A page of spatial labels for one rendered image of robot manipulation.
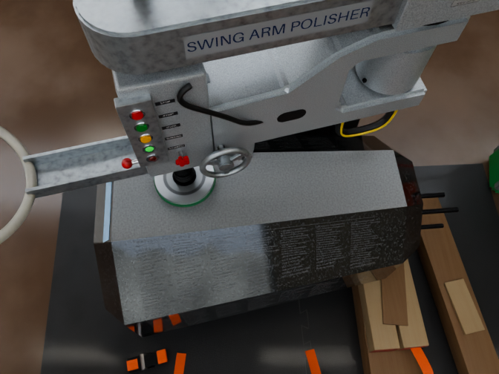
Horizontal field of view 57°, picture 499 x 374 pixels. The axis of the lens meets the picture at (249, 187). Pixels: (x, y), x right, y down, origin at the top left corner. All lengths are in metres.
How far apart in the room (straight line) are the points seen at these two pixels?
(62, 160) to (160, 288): 0.57
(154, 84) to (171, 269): 0.84
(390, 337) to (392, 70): 1.28
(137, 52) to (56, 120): 2.11
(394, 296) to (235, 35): 1.59
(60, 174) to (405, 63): 1.05
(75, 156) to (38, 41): 2.01
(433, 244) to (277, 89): 1.57
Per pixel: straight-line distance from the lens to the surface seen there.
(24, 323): 2.63
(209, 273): 1.71
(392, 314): 2.25
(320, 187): 1.72
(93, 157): 1.53
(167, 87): 1.06
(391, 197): 1.76
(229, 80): 1.23
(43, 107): 3.13
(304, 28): 1.03
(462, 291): 2.53
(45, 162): 1.56
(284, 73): 1.23
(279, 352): 2.38
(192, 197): 1.62
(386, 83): 1.39
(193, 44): 0.97
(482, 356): 2.52
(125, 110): 1.07
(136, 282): 1.74
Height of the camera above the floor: 2.37
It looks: 65 degrees down
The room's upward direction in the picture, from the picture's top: 2 degrees clockwise
